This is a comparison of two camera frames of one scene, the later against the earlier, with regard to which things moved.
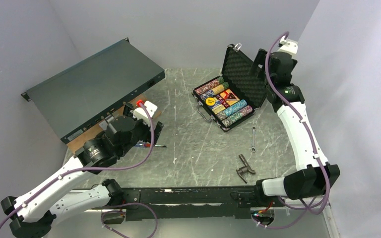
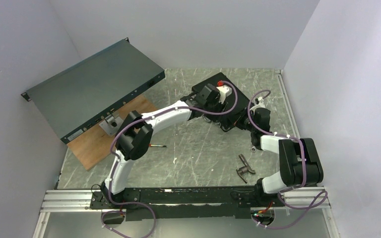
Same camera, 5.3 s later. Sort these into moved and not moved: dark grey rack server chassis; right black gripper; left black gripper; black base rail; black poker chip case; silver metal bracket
Moved: black poker chip case; right black gripper; left black gripper
Not moved: black base rail; silver metal bracket; dark grey rack server chassis
